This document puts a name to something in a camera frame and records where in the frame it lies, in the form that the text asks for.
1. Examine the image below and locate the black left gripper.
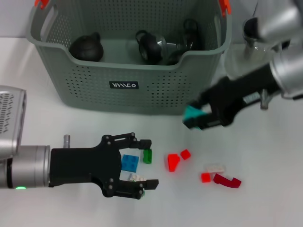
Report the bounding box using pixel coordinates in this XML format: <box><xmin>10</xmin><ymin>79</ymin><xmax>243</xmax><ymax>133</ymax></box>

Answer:
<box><xmin>48</xmin><ymin>131</ymin><xmax>159</xmax><ymax>200</ymax></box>

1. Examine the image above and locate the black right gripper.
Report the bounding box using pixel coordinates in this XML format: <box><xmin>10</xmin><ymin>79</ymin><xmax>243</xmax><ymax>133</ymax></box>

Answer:
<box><xmin>183</xmin><ymin>62</ymin><xmax>283</xmax><ymax>131</ymax></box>

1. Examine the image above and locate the teal toy plate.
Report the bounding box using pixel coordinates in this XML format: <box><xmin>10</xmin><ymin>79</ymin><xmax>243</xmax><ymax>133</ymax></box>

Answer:
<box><xmin>182</xmin><ymin>105</ymin><xmax>209</xmax><ymax>131</ymax></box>

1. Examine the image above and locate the glass teacup with black base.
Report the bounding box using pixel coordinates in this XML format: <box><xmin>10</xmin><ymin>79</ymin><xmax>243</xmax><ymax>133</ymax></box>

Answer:
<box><xmin>182</xmin><ymin>18</ymin><xmax>205</xmax><ymax>52</ymax></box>
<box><xmin>135</xmin><ymin>30</ymin><xmax>166</xmax><ymax>64</ymax></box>
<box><xmin>163</xmin><ymin>41</ymin><xmax>187</xmax><ymax>66</ymax></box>

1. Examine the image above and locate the grey-green perforated storage bin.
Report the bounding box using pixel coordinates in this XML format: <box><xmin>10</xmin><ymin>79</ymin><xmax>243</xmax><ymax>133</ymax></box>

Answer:
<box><xmin>28</xmin><ymin>0</ymin><xmax>232</xmax><ymax>116</ymax></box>

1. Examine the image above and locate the blue toy brick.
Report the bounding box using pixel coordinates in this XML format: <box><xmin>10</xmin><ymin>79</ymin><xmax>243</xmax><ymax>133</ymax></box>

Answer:
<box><xmin>121</xmin><ymin>154</ymin><xmax>140</xmax><ymax>173</ymax></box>

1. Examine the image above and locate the white studded toy brick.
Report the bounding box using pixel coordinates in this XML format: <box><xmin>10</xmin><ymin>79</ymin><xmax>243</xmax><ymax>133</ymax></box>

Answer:
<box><xmin>127</xmin><ymin>174</ymin><xmax>147</xmax><ymax>182</ymax></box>

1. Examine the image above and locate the red wedge toy brick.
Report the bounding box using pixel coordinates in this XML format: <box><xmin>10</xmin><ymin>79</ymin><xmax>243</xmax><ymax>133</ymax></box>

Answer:
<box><xmin>167</xmin><ymin>153</ymin><xmax>182</xmax><ymax>173</ymax></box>

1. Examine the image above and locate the glass pitcher with black lid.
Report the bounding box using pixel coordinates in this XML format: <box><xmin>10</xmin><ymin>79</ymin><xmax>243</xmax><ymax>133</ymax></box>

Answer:
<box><xmin>224</xmin><ymin>17</ymin><xmax>273</xmax><ymax>79</ymax></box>

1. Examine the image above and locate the white flat toy plate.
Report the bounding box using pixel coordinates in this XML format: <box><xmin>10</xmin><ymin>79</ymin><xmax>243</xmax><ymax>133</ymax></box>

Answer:
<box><xmin>205</xmin><ymin>163</ymin><xmax>226</xmax><ymax>173</ymax></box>

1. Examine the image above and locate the dark red curved toy brick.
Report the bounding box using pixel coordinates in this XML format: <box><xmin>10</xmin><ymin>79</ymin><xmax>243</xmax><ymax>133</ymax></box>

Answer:
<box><xmin>213</xmin><ymin>173</ymin><xmax>242</xmax><ymax>189</ymax></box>

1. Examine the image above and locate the black clay teapot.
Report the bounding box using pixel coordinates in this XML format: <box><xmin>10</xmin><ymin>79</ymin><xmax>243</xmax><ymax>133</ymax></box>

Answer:
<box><xmin>69</xmin><ymin>32</ymin><xmax>105</xmax><ymax>62</ymax></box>

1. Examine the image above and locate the right gripper cable with connector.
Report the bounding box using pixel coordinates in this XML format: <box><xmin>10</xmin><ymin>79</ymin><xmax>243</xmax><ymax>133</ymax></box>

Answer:
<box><xmin>260</xmin><ymin>88</ymin><xmax>272</xmax><ymax>109</ymax></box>

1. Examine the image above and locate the orange bin handle clip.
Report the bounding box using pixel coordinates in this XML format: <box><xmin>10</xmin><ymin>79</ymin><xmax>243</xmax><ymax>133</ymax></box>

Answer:
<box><xmin>34</xmin><ymin>0</ymin><xmax>50</xmax><ymax>10</ymax></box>
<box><xmin>218</xmin><ymin>0</ymin><xmax>232</xmax><ymax>18</ymax></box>

